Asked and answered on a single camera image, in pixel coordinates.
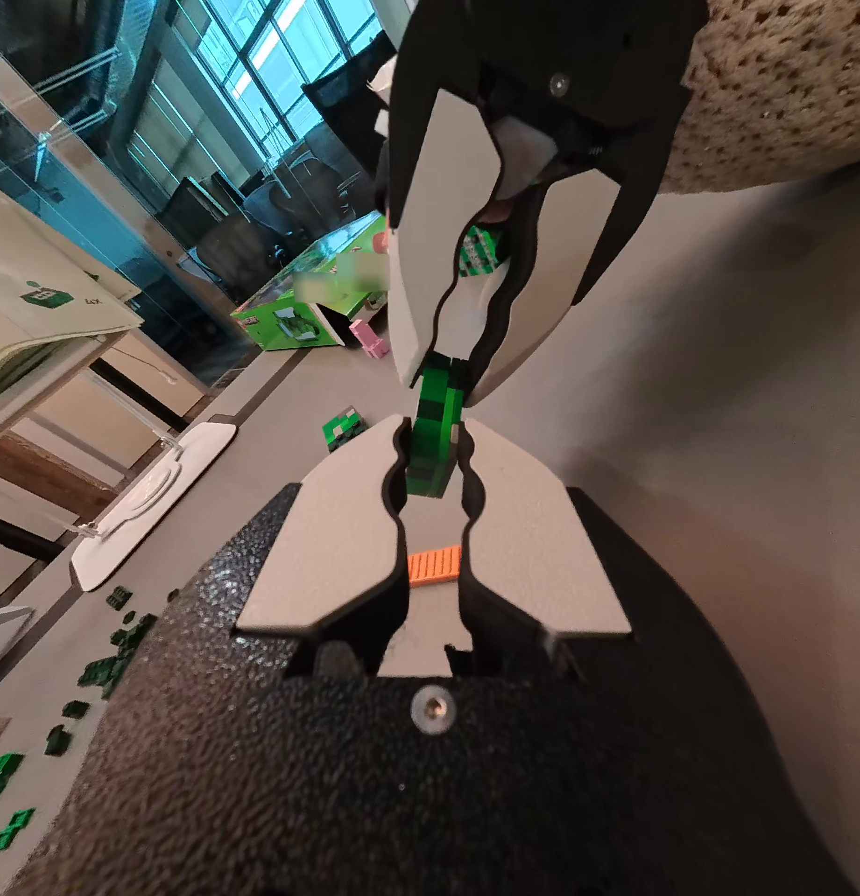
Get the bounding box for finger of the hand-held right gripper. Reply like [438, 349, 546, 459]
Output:
[388, 90, 507, 389]
[470, 170, 623, 408]

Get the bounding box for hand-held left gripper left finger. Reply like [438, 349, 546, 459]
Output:
[236, 414, 411, 676]

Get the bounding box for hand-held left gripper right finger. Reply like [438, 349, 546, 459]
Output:
[458, 419, 634, 676]

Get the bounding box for green white lego assembly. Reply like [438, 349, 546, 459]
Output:
[404, 352, 468, 499]

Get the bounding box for pile of dark green bricks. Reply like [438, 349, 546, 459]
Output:
[43, 584, 180, 758]

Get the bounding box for green cube lego model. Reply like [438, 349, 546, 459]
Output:
[322, 406, 369, 452]

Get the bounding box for pink lego pig figure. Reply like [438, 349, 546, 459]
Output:
[349, 318, 393, 361]

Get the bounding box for green lego box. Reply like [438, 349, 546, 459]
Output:
[230, 210, 390, 351]

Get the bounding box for orange brick separator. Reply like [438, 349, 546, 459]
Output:
[407, 545, 464, 588]

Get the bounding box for black mesh office chair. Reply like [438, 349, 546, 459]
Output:
[302, 31, 399, 179]

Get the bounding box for white book stand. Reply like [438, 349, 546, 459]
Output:
[45, 420, 238, 595]

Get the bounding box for black metal bar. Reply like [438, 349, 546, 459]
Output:
[0, 510, 70, 564]

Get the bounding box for open instruction booklet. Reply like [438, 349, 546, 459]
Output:
[0, 178, 145, 406]

